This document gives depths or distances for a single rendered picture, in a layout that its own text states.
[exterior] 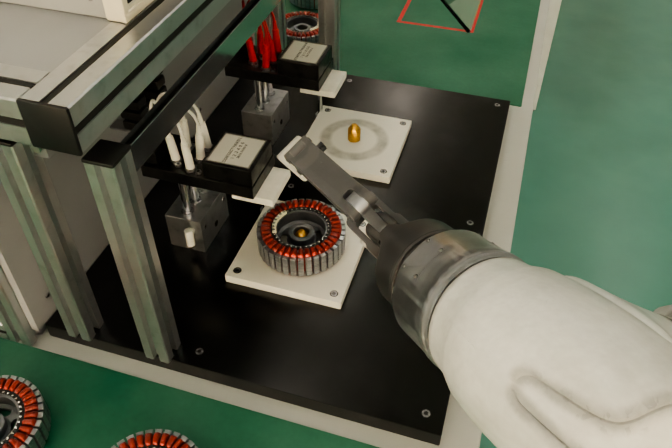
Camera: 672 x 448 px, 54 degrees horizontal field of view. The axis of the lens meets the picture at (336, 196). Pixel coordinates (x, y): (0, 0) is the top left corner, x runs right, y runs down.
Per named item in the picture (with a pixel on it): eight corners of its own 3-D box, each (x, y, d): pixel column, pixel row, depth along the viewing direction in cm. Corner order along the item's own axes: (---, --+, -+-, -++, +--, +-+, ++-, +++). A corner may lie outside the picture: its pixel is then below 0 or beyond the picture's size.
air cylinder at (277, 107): (290, 118, 109) (288, 90, 106) (273, 145, 104) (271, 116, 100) (261, 113, 110) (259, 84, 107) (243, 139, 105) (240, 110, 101)
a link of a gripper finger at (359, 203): (393, 261, 54) (384, 249, 49) (348, 219, 55) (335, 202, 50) (413, 240, 54) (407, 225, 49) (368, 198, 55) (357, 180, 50)
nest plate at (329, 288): (372, 226, 90) (373, 219, 89) (340, 309, 80) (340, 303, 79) (269, 204, 94) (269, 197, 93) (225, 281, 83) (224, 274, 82)
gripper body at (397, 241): (504, 278, 51) (441, 234, 59) (446, 210, 47) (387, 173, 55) (436, 349, 51) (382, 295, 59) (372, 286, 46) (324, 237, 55)
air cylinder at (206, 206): (229, 215, 92) (225, 184, 88) (206, 252, 87) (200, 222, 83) (196, 207, 93) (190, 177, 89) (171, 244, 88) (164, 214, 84)
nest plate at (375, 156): (411, 126, 108) (411, 120, 107) (389, 184, 97) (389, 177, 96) (323, 110, 111) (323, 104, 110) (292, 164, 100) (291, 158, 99)
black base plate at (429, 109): (508, 111, 115) (510, 100, 113) (439, 446, 69) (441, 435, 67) (255, 69, 125) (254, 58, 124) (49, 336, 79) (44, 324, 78)
